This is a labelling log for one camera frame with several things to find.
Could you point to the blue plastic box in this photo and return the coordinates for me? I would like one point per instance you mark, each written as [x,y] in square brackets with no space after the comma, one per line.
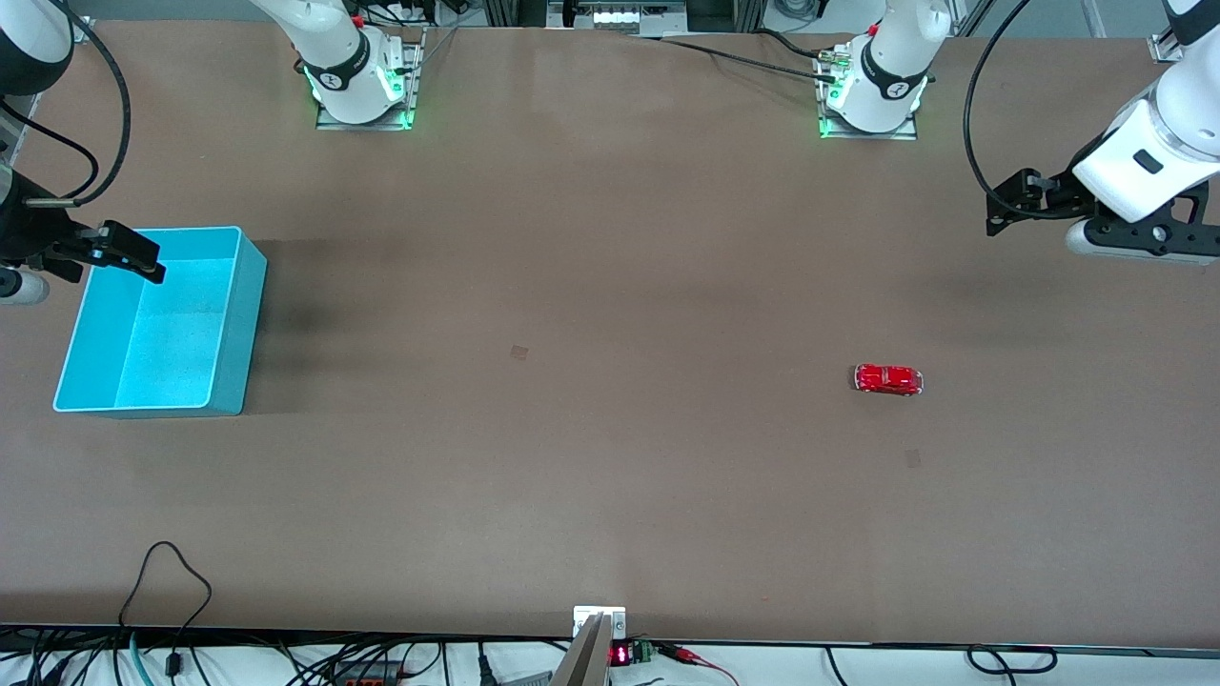
[172,343]

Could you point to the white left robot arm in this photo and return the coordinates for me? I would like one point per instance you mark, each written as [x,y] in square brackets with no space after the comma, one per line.
[1144,162]

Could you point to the white mounting plate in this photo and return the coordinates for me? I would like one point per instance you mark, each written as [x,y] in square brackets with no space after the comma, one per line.
[615,621]

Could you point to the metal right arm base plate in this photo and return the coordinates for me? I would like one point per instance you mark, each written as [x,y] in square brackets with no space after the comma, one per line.
[412,86]

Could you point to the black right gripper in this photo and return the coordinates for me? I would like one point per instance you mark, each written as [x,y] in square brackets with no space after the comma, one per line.
[27,232]

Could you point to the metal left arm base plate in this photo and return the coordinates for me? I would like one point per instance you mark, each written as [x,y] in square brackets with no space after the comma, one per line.
[905,131]

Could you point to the red digit display module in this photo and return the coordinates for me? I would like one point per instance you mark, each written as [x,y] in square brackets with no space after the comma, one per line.
[620,655]

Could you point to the grey aluminium bar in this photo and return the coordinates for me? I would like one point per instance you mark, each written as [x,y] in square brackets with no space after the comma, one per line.
[581,662]

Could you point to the lit metal rack device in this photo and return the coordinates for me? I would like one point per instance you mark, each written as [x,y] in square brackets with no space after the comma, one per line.
[620,14]

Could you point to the red beetle toy car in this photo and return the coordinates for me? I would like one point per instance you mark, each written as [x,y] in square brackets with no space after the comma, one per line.
[886,379]

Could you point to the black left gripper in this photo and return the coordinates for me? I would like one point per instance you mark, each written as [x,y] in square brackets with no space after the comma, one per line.
[1056,201]

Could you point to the red clip lead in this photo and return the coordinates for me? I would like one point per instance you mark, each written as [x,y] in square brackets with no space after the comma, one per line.
[688,655]

